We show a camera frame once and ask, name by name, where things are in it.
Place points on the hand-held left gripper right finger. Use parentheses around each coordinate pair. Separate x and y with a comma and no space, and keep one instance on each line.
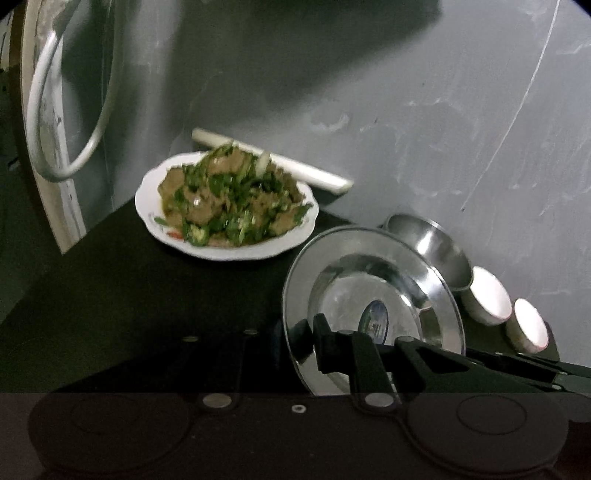
(323,341)

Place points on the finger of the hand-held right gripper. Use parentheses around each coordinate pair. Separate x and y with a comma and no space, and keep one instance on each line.
(531,364)

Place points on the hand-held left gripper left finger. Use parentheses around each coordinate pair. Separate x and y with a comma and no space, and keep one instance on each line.
(244,353)

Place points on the steel plate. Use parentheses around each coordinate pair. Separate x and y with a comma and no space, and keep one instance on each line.
(369,277)

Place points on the steel bowl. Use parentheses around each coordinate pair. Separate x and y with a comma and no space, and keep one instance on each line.
(438,249)

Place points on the stir-fried okra dish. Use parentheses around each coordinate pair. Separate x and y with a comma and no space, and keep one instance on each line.
(231,198)

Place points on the white stick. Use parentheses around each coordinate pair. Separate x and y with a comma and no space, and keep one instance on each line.
(314,173)

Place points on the white floral plate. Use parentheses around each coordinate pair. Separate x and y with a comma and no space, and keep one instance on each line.
(152,203)

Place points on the white curved panel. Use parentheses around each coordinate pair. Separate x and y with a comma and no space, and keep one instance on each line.
(55,198)

